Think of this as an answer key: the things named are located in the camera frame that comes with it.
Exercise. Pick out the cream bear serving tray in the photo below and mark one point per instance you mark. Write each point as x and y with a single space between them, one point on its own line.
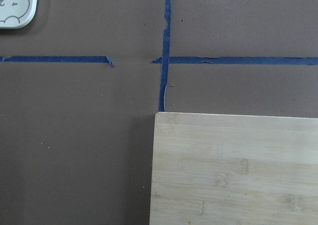
15 14

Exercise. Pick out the wooden cutting board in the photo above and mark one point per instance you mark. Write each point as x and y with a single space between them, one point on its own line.
216 169

